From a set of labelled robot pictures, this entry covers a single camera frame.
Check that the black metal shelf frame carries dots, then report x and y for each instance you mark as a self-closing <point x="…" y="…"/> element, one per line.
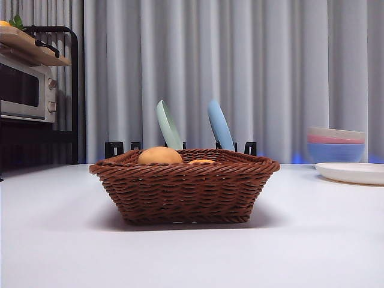
<point x="75" y="90"/>

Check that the pink bowl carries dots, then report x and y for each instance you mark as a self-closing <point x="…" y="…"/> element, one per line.
<point x="336" y="139"/>

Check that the wooden tray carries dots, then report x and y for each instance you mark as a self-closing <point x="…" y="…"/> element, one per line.
<point x="21" y="46"/>

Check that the grey curtain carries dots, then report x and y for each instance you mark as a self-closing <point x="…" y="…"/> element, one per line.
<point x="240" y="60"/>

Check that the blue bowl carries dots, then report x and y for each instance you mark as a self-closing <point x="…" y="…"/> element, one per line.
<point x="336" y="153"/>

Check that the light blue plate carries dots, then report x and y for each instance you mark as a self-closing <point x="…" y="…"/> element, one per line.
<point x="219" y="126"/>

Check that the orange fruit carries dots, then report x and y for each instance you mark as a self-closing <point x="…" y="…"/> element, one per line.
<point x="4" y="24"/>

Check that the black plate rack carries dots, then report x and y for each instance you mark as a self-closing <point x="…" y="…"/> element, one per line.
<point x="111" y="148"/>

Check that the white flat plate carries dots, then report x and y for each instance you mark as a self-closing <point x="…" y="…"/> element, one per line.
<point x="351" y="173"/>

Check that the green leaves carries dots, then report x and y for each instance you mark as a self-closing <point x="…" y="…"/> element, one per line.
<point x="17" y="21"/>

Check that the silver toaster oven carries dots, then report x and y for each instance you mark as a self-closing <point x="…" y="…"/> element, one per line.
<point x="21" y="90"/>

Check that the brown wicker basket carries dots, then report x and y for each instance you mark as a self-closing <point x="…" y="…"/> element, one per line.
<point x="184" y="195"/>

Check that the tan potato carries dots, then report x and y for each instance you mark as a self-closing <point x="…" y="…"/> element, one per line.
<point x="159" y="156"/>

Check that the beige bowl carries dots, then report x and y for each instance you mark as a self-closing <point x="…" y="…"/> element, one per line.
<point x="336" y="132"/>

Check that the pale green plate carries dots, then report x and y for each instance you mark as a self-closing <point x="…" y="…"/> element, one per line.
<point x="167" y="126"/>

